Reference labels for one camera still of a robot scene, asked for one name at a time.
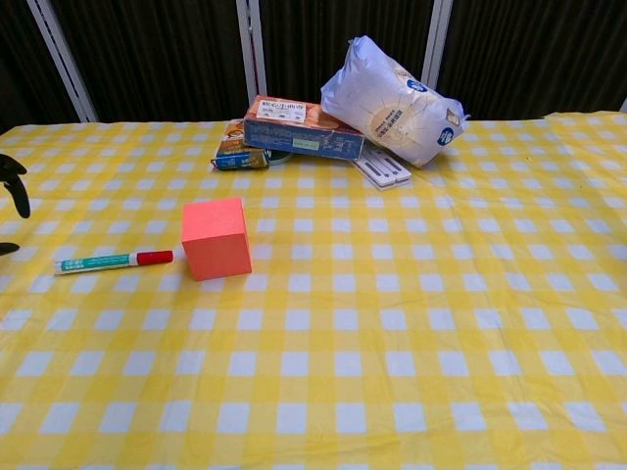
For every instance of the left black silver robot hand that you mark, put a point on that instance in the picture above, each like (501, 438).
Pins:
(14, 176)

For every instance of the teal red pen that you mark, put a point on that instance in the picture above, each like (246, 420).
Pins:
(98, 261)

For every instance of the pink cube block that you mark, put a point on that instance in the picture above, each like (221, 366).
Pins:
(218, 242)

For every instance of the black pleated curtain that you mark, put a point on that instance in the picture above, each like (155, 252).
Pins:
(157, 54)

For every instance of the small orange blue snack box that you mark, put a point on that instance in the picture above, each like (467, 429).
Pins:
(237, 154)

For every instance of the large blue orange biscuit box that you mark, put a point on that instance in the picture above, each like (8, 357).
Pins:
(299, 134)

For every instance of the white flat plastic pack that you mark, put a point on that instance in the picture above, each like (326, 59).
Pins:
(384, 169)

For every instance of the white plastic food bag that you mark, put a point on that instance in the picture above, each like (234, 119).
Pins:
(387, 103)

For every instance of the yellow white checkered tablecloth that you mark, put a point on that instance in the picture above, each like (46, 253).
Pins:
(372, 313)

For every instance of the white metal frame pole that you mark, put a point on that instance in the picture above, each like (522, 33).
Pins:
(252, 54)
(623, 105)
(437, 39)
(63, 59)

